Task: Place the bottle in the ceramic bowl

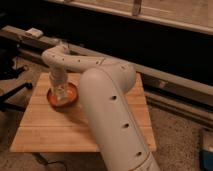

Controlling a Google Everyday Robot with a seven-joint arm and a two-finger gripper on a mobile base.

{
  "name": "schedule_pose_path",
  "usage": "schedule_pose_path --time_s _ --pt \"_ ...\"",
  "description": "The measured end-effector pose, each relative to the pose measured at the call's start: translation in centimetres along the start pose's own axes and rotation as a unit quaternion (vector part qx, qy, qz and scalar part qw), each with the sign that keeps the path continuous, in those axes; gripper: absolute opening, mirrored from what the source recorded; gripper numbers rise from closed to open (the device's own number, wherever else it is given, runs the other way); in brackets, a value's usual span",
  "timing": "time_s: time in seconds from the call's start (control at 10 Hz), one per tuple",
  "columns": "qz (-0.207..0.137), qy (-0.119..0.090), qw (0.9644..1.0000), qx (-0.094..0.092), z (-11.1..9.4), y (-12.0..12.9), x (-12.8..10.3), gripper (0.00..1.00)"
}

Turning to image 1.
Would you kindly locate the black chair leg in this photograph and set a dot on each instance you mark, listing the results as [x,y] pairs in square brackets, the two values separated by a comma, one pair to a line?
[4,105]

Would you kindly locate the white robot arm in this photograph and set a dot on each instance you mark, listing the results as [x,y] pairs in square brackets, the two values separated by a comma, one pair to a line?
[101,89]

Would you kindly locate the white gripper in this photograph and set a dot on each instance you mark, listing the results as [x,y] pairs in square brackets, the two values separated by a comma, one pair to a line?
[58,77]

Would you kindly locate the small white bottle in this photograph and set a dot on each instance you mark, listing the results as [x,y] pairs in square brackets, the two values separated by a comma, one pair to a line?
[59,93]

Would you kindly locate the small white box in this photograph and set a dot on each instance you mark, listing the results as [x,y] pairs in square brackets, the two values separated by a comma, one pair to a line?
[34,33]

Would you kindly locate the blue box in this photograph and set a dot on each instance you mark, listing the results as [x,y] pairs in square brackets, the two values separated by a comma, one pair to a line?
[206,152]

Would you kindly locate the orange ceramic bowl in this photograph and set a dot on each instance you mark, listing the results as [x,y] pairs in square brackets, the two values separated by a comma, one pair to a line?
[71,98]

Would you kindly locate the long wooden beam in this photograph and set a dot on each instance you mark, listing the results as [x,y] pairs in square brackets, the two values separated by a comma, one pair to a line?
[183,87]

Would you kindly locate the wooden table board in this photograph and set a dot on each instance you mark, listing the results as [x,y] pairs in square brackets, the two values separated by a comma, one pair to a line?
[43,129]

